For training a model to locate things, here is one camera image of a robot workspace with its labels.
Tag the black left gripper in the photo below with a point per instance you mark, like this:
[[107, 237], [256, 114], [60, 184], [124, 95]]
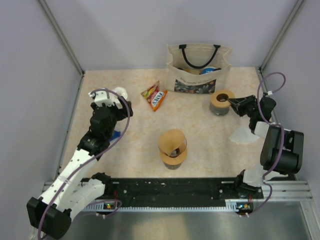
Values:
[[122, 113]]

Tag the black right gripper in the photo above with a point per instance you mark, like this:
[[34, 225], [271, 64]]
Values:
[[240, 103]]

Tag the blue ribbed dripper cone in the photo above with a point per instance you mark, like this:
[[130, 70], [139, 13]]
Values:
[[116, 134]]

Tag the white paper sheet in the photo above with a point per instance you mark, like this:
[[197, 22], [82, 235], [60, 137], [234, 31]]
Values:
[[243, 135]]

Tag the brown paper coffee filter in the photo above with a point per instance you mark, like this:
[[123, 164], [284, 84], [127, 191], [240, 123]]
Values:
[[172, 143]]

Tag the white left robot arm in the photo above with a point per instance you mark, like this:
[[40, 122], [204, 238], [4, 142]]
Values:
[[55, 209]]

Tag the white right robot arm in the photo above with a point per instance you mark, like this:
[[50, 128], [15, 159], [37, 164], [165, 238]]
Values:
[[282, 151]]

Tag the grey ribbed glass mug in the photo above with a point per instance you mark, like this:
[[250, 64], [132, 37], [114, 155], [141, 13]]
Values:
[[219, 111]]

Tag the wrapped white paper roll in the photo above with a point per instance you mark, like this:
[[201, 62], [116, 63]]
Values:
[[121, 92]]

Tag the orange Fox's candy bag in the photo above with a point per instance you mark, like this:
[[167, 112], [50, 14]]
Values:
[[154, 95]]

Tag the beige floral tote bag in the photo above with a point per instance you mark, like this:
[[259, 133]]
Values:
[[197, 68]]

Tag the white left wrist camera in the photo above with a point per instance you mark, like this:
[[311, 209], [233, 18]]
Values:
[[101, 98]]

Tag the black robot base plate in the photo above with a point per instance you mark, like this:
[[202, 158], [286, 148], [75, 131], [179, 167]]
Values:
[[176, 192]]

